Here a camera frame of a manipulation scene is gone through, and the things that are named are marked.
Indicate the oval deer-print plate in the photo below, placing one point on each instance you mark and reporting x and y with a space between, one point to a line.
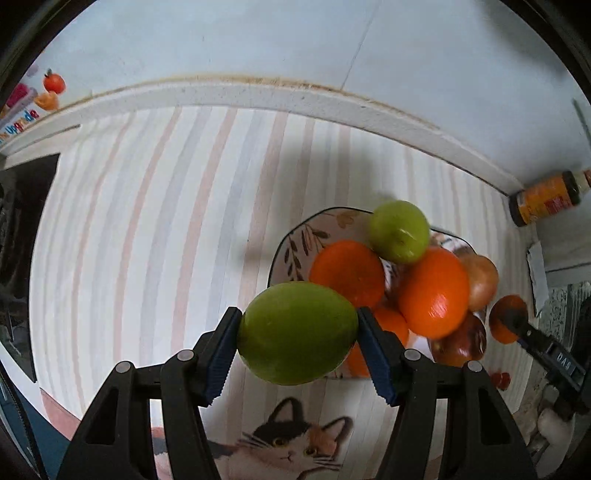
295 249

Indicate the large orange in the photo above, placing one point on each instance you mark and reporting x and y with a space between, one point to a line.
434 293

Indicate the white folded paper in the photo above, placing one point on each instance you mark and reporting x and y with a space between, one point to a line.
538 277

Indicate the black gas stove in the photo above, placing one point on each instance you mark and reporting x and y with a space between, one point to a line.
23 258

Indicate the large green apple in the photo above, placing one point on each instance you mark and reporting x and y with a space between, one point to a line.
298 332

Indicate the cherry tomato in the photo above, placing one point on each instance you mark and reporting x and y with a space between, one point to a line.
496 379
505 379

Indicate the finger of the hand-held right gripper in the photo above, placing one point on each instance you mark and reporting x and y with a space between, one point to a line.
517 325

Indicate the person's right hand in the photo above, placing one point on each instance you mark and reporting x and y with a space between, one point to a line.
554 427

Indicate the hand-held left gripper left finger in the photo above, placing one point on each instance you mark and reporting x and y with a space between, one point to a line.
217 364

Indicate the red-green apple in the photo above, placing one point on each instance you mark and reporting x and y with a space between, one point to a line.
461 344

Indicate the cat-print striped table mat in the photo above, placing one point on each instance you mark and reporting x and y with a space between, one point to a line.
161 254

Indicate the red-orange persimmon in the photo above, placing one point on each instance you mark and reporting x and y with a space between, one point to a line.
501 309

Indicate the colourful wall sticker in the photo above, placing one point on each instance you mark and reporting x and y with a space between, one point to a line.
32 99

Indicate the dark sauce bottle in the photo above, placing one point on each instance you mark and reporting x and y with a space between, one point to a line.
549 196

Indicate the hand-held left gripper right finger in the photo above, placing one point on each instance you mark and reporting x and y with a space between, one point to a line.
376 360

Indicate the small green apple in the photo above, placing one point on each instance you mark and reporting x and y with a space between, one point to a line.
399 230

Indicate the small orange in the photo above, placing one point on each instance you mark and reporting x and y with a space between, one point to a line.
392 325
347 272

